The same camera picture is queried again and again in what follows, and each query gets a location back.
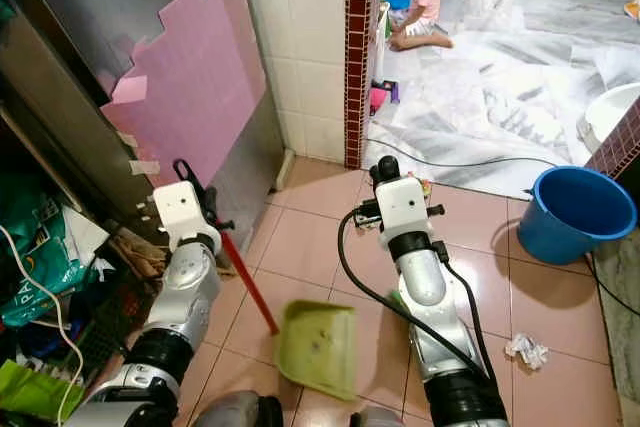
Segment brown woven bag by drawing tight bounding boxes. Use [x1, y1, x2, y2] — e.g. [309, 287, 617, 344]
[108, 229, 163, 278]

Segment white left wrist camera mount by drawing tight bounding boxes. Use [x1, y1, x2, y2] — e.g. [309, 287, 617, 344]
[152, 181, 221, 253]

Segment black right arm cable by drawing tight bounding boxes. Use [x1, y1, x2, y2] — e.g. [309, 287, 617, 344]
[337, 205, 496, 380]

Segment teal printed bag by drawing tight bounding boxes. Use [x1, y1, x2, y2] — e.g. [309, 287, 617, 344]
[2, 175, 103, 328]

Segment purple toy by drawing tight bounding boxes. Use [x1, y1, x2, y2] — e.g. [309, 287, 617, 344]
[382, 79, 402, 108]

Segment white marbled floor mat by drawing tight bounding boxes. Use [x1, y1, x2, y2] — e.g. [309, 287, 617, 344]
[365, 0, 640, 200]

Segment bright green plastic bag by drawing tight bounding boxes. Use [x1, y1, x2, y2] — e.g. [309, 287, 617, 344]
[0, 358, 79, 422]

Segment blue plastic bucket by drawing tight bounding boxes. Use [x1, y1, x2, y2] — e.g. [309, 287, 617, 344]
[517, 165, 639, 266]

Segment green dustpan with red handle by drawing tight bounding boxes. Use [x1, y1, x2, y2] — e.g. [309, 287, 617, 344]
[218, 229, 359, 401]

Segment white plastic basin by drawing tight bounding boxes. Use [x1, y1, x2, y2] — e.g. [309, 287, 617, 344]
[576, 81, 640, 155]

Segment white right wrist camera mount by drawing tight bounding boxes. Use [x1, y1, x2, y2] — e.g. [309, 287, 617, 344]
[374, 175, 437, 243]

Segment white paper sheet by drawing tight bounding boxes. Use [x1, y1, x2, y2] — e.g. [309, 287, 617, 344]
[60, 209, 113, 266]

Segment stainless steel cabinet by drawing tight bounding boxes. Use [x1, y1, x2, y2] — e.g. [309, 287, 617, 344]
[0, 0, 286, 248]

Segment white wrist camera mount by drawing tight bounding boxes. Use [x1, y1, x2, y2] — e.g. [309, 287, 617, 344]
[152, 181, 221, 253]
[374, 175, 437, 243]

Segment pink paper sheet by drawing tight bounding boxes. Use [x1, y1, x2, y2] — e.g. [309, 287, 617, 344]
[101, 0, 268, 190]

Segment black floor cable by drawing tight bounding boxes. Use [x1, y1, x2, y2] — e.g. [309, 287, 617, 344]
[365, 137, 561, 170]

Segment red brick tiled pillar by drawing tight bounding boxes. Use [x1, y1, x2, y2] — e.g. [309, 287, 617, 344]
[344, 0, 384, 171]

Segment green bristle broom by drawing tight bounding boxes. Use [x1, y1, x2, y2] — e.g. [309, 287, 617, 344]
[388, 290, 413, 316]

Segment white cable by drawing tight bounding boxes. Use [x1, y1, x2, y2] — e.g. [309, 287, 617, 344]
[0, 227, 85, 420]

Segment crumpled white paper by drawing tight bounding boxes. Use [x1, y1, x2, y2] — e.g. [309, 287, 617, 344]
[504, 333, 551, 370]

